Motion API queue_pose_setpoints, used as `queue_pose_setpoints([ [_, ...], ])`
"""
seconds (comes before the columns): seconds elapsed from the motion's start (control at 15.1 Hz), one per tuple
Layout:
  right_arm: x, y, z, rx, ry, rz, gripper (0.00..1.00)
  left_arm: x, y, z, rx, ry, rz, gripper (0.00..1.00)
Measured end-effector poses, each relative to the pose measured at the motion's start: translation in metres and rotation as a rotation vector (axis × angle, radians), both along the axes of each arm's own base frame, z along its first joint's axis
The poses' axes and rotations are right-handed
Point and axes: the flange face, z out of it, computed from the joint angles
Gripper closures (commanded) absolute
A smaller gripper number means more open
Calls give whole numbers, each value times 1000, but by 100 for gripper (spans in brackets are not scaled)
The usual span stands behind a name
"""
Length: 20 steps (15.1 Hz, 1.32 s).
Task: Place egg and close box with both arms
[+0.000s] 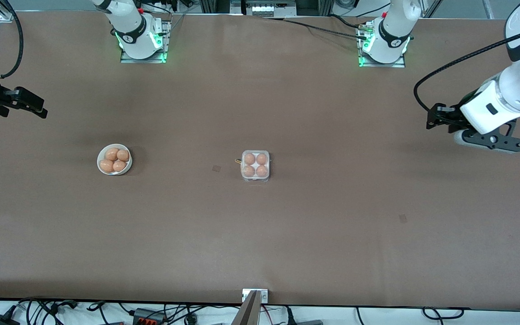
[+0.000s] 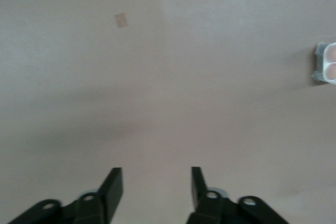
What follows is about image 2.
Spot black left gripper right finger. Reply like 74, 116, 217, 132
186, 166, 289, 224

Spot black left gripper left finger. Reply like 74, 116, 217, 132
7, 167, 124, 224

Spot clear plastic egg box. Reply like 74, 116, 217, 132
311, 41, 336, 86

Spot brown egg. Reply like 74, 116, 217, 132
325, 62, 336, 80
327, 45, 336, 63

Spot brown square tape patch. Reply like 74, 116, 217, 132
114, 13, 129, 29

